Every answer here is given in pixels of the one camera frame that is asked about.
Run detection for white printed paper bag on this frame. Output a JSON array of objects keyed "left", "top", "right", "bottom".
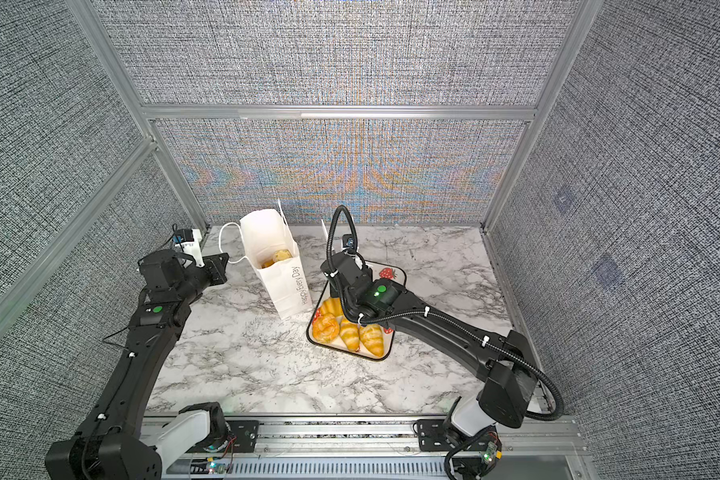
[{"left": 218, "top": 200, "right": 313, "bottom": 319}]

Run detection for steel tongs white tips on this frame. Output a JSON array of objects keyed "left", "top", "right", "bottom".
[{"left": 320, "top": 219, "right": 331, "bottom": 244}]

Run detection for flaky fake croissant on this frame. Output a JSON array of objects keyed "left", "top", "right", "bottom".
[
  {"left": 261, "top": 249, "right": 292, "bottom": 269},
  {"left": 359, "top": 324, "right": 385, "bottom": 357}
]

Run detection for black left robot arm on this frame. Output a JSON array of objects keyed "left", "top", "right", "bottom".
[{"left": 45, "top": 249, "right": 231, "bottom": 479}]

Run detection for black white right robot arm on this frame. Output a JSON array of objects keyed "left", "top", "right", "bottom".
[{"left": 321, "top": 253, "right": 539, "bottom": 439}]

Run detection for round striped fake bun left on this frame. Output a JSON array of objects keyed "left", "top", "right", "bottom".
[{"left": 318, "top": 297, "right": 343, "bottom": 318}]

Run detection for striped fake croissant bottom middle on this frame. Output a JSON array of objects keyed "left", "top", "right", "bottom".
[{"left": 339, "top": 319, "right": 361, "bottom": 352}]

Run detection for knotted fake bread roll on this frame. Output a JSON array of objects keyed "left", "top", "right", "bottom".
[{"left": 311, "top": 314, "right": 340, "bottom": 344}]

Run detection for strawberry print serving tray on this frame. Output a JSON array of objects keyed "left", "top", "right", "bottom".
[{"left": 305, "top": 261, "right": 397, "bottom": 362}]

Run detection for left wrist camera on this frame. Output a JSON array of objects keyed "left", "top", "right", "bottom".
[{"left": 169, "top": 228, "right": 204, "bottom": 267}]

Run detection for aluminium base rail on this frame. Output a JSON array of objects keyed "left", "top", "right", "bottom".
[{"left": 164, "top": 414, "right": 598, "bottom": 479}]

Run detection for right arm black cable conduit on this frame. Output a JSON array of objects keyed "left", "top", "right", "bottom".
[{"left": 325, "top": 205, "right": 565, "bottom": 422}]

